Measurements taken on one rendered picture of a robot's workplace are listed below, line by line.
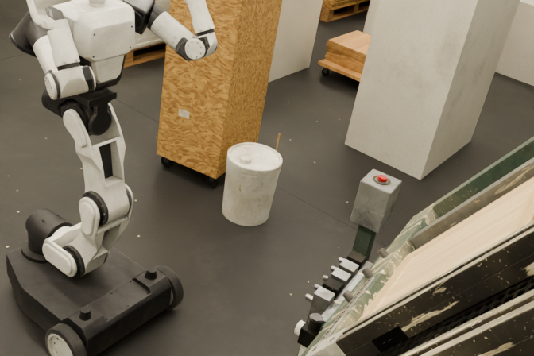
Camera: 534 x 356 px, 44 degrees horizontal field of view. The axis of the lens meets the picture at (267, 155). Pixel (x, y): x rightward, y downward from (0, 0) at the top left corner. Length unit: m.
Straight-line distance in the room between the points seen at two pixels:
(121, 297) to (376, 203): 1.12
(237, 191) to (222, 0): 1.00
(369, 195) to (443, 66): 1.95
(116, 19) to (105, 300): 1.15
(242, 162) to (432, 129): 1.42
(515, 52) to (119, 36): 5.10
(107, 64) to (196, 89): 1.37
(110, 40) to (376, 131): 2.60
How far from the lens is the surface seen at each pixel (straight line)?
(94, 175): 2.54
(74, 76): 2.01
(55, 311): 2.83
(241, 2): 3.41
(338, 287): 2.15
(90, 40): 2.27
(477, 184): 2.33
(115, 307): 2.80
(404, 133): 4.46
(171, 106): 3.82
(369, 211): 2.44
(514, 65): 6.95
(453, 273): 1.38
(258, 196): 3.54
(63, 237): 2.93
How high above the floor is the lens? 2.10
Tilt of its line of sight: 29 degrees down
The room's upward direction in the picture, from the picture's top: 10 degrees clockwise
